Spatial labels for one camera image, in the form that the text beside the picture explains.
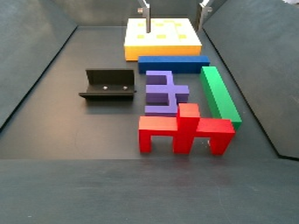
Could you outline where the purple stepped block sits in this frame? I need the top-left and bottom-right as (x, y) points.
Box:
(144, 71), (190, 116)

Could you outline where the red legged block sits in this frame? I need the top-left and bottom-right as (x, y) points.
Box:
(137, 103), (236, 155)

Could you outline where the yellow slotted board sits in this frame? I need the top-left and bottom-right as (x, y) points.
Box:
(124, 18), (202, 61)

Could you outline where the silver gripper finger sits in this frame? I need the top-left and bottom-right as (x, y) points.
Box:
(199, 0), (212, 28)
(137, 0), (151, 33)

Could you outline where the green long block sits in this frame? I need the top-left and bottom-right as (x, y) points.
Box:
(200, 66), (242, 130)

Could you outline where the black angle bracket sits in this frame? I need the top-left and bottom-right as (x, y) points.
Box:
(79, 68), (136, 99)

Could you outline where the blue rectangular block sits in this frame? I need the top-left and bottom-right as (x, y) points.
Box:
(137, 55), (211, 74)

